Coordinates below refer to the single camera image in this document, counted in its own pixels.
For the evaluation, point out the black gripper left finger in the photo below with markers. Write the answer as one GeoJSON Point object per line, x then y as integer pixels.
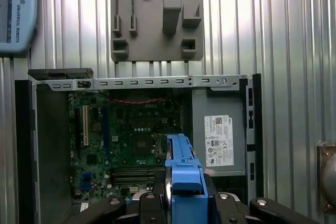
{"type": "Point", "coordinates": [151, 208]}

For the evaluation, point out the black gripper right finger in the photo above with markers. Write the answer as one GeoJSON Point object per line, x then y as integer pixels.
{"type": "Point", "coordinates": [225, 208]}

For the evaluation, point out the hard disk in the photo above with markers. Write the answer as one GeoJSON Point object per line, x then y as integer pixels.
{"type": "Point", "coordinates": [186, 182]}

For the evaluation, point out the black RAM slot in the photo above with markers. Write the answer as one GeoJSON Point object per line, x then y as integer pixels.
{"type": "Point", "coordinates": [134, 178]}
{"type": "Point", "coordinates": [134, 173]}
{"type": "Point", "coordinates": [134, 182]}

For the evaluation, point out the CPU socket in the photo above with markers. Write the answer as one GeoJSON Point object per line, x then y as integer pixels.
{"type": "Point", "coordinates": [142, 145]}

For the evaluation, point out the white power supply label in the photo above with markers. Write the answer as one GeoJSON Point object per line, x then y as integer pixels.
{"type": "Point", "coordinates": [219, 140]}

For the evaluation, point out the blue board header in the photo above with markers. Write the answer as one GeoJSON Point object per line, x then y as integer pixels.
{"type": "Point", "coordinates": [85, 181]}

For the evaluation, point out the green motherboard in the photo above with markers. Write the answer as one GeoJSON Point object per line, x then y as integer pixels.
{"type": "Point", "coordinates": [118, 119]}

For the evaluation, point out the round coin battery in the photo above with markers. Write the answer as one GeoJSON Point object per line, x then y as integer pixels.
{"type": "Point", "coordinates": [96, 126]}

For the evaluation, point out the white expansion slot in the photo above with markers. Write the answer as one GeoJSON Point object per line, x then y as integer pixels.
{"type": "Point", "coordinates": [85, 127]}

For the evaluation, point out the black expansion slot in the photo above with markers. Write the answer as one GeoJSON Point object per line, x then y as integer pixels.
{"type": "Point", "coordinates": [77, 129]}

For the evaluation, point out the grey power supply box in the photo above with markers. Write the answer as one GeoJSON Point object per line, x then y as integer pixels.
{"type": "Point", "coordinates": [199, 103]}

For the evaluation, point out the black open PC case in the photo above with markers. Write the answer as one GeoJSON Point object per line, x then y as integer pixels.
{"type": "Point", "coordinates": [52, 142]}

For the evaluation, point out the grey parts rack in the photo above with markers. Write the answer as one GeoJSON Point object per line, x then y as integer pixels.
{"type": "Point", "coordinates": [157, 45]}

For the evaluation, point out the pale blue teach pendant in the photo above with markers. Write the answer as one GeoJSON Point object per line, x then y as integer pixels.
{"type": "Point", "coordinates": [15, 11]}

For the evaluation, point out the metal socket cover frame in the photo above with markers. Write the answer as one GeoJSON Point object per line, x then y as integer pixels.
{"type": "Point", "coordinates": [160, 153]}

